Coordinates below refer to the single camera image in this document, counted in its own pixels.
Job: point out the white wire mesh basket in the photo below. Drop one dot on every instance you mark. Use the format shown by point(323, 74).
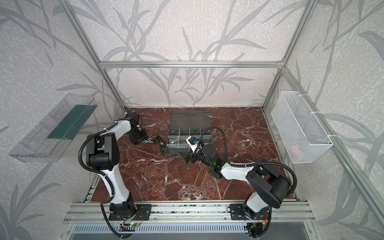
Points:
point(302, 134)

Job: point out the aluminium front rail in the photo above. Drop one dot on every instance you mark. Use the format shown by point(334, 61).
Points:
point(191, 212)

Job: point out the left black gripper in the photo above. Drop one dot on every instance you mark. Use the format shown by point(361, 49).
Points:
point(143, 137)

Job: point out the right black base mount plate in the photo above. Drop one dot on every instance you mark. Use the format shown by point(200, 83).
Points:
point(242, 212)

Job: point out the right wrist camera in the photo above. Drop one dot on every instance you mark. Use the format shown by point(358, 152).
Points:
point(194, 144)

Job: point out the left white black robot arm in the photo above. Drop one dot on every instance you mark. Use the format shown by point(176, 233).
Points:
point(100, 154)

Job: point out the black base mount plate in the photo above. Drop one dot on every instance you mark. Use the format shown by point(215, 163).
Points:
point(242, 212)
point(141, 213)

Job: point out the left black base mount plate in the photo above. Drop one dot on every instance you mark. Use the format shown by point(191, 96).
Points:
point(141, 213)

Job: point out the silver screws inside organizer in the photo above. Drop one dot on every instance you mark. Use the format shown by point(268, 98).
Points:
point(174, 140)

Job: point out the grey plastic compartment organizer box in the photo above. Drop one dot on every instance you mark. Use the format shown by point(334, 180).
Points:
point(185, 124)

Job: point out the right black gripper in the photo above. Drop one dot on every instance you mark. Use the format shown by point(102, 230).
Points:
point(193, 156)

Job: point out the pile of black nuts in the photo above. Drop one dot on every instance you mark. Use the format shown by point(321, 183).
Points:
point(162, 144)

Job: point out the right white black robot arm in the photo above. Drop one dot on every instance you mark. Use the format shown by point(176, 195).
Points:
point(272, 182)

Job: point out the clear plastic wall bin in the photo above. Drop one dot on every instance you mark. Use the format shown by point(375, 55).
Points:
point(49, 139)

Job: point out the aluminium cage frame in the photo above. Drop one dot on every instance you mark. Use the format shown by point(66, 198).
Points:
point(355, 173)

